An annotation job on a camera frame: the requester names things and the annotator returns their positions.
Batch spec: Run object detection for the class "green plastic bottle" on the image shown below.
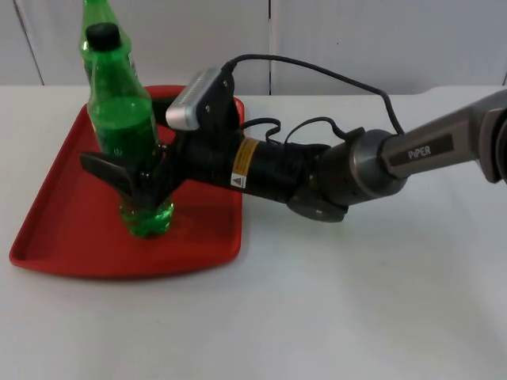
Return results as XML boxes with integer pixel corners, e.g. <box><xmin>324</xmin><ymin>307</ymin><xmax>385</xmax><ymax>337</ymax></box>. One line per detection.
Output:
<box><xmin>78</xmin><ymin>0</ymin><xmax>139</xmax><ymax>86</ymax></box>
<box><xmin>85</xmin><ymin>22</ymin><xmax>176</xmax><ymax>240</ymax></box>

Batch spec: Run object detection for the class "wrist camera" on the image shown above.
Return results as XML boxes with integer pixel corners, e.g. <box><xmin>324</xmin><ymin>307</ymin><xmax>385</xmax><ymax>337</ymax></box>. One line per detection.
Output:
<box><xmin>165</xmin><ymin>66</ymin><xmax>223</xmax><ymax>131</ymax></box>

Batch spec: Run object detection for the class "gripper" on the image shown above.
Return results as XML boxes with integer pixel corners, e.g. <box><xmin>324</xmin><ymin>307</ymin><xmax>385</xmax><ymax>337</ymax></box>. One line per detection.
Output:
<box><xmin>80</xmin><ymin>78</ymin><xmax>244</xmax><ymax>207</ymax></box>

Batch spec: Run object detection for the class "red tray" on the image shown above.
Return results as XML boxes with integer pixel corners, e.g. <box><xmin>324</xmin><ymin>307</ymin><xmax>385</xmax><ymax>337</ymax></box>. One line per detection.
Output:
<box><xmin>8</xmin><ymin>85</ymin><xmax>246</xmax><ymax>280</ymax></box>

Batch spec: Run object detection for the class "black cable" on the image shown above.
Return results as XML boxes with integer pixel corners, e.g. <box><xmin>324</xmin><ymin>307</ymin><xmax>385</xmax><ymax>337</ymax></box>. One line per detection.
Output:
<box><xmin>219</xmin><ymin>54</ymin><xmax>406</xmax><ymax>136</ymax></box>
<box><xmin>239</xmin><ymin>116</ymin><xmax>360</xmax><ymax>148</ymax></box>

